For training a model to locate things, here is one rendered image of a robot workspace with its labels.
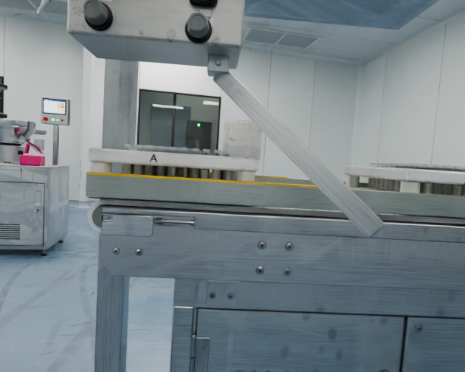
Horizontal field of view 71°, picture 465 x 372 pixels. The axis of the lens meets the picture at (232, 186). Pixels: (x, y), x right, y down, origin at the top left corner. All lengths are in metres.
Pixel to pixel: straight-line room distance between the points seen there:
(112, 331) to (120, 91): 0.55
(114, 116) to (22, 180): 2.43
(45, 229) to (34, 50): 3.75
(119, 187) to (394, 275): 0.42
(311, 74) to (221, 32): 6.05
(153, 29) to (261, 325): 0.47
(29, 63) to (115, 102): 5.54
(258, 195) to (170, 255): 0.15
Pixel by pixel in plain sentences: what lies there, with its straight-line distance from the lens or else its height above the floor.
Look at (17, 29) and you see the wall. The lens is 6.50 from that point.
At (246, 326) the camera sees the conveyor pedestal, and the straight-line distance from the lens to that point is 0.58.
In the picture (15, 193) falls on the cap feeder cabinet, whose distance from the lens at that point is 3.20.
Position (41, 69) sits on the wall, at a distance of 6.24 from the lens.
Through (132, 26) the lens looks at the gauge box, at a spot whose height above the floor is 1.06.
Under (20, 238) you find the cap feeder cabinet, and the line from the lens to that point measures 3.25.
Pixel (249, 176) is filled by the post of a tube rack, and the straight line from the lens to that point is 0.49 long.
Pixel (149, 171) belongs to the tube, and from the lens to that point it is 0.53.
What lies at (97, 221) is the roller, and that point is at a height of 0.80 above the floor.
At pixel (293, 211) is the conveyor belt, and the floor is 0.83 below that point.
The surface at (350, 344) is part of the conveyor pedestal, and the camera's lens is 0.64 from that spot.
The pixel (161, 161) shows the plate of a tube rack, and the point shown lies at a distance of 0.48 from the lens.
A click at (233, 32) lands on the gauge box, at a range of 0.46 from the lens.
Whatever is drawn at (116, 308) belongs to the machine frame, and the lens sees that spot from 0.85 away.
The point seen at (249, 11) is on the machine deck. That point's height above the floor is 1.24.
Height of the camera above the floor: 0.90
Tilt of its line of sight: 4 degrees down
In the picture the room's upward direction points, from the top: 4 degrees clockwise
